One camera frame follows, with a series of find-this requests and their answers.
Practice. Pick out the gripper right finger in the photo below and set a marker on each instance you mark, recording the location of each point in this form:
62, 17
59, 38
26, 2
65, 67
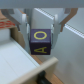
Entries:
56, 22

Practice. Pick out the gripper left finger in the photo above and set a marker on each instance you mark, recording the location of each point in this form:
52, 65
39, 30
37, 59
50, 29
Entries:
25, 23

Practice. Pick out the wooden drawer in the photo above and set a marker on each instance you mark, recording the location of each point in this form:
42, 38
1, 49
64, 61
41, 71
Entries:
16, 63

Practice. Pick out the purple block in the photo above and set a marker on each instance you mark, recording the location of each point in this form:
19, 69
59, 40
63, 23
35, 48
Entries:
40, 41

